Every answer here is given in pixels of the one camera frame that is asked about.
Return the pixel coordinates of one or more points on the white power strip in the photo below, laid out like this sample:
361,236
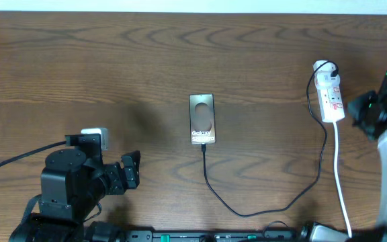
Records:
327,81

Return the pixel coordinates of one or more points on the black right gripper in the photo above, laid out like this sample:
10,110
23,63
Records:
355,105

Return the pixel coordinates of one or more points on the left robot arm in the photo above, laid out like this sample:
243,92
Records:
73,182

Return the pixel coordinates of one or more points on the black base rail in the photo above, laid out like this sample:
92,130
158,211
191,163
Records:
213,236

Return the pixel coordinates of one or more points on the Galaxy S25 Ultra smartphone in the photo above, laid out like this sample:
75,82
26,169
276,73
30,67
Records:
202,119

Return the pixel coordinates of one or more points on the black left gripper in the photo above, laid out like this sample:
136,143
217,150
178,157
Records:
122,183

